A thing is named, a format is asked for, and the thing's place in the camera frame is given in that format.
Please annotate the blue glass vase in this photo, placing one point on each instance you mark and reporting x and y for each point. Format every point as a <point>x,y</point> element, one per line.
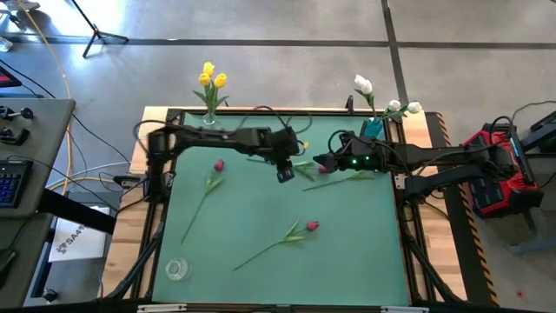
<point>372,127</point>

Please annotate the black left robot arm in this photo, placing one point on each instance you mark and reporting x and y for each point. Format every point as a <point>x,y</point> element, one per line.
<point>208,135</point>

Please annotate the small black clamp post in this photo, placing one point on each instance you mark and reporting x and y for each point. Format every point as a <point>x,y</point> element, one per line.
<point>349,104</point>

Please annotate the round clear glass vase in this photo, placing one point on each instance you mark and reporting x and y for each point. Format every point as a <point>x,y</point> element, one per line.
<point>178,268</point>

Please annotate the dark equipment box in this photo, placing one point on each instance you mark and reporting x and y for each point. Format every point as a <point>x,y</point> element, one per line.
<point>545,130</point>

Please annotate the red and black tool case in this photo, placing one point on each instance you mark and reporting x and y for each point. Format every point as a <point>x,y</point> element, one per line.
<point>478,140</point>

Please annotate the black yellow hazard strip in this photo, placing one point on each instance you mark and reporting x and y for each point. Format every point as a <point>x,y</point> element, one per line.
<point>475,261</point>

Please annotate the green table mat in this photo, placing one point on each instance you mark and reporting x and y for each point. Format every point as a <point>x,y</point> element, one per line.
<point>243,208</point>

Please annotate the grey desk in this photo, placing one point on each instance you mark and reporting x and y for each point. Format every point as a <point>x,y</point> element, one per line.
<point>48,130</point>

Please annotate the dark screen with red glow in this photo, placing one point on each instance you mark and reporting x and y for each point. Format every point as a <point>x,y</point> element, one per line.
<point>6,80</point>

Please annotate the blue-grey stand base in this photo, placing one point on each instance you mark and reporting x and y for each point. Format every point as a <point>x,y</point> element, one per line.
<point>540,241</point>

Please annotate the wooden table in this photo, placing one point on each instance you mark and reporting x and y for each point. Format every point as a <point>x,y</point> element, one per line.
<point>126,243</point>

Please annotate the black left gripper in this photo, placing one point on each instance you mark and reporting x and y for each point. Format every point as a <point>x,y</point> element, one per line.
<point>278,145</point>

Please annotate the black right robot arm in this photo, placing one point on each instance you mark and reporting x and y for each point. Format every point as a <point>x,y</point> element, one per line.
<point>443,152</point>

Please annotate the black tripod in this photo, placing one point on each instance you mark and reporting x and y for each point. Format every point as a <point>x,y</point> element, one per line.
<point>96,34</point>

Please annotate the white label plate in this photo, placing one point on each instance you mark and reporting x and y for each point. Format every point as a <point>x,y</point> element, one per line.
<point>160,308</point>
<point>404,309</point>

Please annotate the small black knob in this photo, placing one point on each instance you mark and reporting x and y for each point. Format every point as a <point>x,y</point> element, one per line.
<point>50,295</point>

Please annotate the black metal table frame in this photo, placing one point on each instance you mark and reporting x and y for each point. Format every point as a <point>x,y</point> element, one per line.
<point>330,112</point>

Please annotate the white printed paper sign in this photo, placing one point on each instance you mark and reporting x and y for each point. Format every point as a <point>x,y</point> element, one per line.
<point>82,243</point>

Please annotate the black keyboard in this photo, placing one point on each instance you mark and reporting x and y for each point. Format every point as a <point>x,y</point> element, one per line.
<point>13,182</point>

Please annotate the black desk bar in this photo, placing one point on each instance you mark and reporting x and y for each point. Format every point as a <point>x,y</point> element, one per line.
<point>82,215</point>

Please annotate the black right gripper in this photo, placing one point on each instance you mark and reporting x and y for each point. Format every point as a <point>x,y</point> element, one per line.
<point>365,156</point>

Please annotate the black knobbed lever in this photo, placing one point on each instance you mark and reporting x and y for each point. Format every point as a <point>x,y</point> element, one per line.
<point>17,114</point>

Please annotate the tall clear glass vase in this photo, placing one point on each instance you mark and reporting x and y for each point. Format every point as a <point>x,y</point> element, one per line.
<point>209,119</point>

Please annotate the black desk clamp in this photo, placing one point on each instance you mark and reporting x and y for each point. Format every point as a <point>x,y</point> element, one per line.
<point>13,137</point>

